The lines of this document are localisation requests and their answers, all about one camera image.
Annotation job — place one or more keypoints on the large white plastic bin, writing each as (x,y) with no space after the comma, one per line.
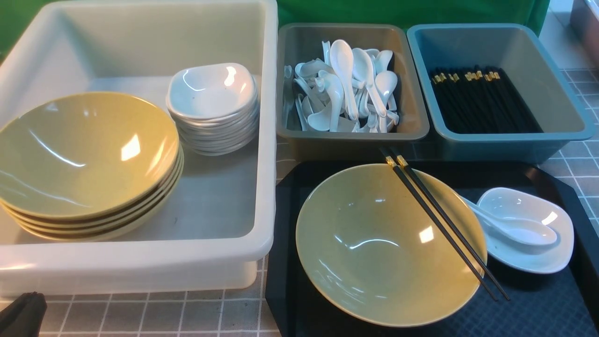
(218,221)

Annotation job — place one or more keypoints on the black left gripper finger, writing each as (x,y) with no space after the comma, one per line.
(24,316)

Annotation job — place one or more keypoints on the grey plastic spoon bin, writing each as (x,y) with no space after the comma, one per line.
(301,42)

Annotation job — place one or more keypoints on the white small sauce dish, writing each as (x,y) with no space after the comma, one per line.
(510,203)

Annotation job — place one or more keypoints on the black chopstick gold band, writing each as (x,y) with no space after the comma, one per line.
(431,206)
(402,176)

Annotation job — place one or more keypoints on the pile of black chopsticks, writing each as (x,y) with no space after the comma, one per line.
(481,100)

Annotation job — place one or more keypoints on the white ceramic soup spoon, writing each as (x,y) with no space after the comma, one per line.
(525,231)

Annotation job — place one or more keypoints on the top stacked white dish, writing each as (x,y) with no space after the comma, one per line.
(211,91)

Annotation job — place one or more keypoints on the top stacked yellow bowl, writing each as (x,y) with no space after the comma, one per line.
(85,155)

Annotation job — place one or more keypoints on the blue plastic chopstick bin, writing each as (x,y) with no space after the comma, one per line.
(518,51)

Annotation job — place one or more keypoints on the yellow noodle bowl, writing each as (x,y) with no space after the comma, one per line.
(370,249)

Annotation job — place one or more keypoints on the white spoon in bin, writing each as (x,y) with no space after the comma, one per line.
(363,70)
(342,62)

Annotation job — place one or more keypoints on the black serving tray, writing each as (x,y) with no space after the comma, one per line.
(564,304)

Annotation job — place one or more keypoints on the green cloth backdrop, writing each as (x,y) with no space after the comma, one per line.
(407,13)

